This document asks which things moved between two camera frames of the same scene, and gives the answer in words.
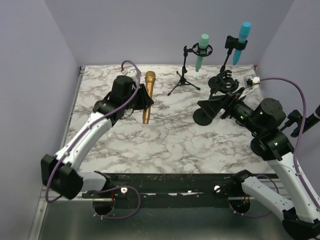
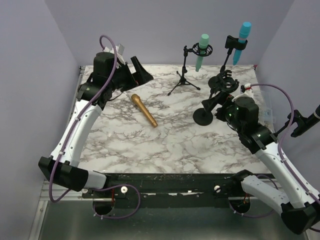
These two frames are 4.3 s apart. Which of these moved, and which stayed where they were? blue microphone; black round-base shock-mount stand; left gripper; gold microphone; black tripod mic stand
Moved: gold microphone; left gripper
Stayed: black tripod mic stand; blue microphone; black round-base shock-mount stand
